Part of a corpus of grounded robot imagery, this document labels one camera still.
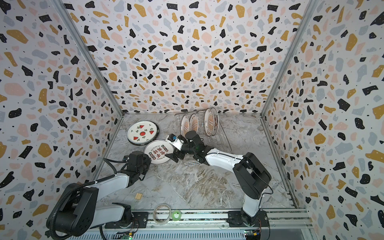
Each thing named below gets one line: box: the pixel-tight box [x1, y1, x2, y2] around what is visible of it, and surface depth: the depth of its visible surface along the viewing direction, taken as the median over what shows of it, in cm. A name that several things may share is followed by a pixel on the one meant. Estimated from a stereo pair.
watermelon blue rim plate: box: [127, 120, 159, 145], surface depth 108 cm
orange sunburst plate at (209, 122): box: [203, 108, 215, 137], surface depth 108 cm
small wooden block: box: [135, 193, 143, 200], surface depth 82 cm
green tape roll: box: [171, 209, 182, 221], surface depth 78 cm
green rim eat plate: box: [143, 139, 174, 165], surface depth 102 cm
